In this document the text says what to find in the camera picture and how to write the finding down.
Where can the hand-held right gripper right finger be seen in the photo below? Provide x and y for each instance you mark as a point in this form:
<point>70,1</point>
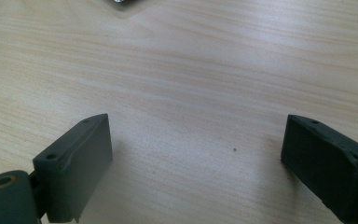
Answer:
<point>329,165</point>

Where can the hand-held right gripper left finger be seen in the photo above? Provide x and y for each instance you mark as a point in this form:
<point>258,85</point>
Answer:
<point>74,168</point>

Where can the dark metal object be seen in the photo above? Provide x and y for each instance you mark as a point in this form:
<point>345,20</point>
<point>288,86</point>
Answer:
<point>121,1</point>

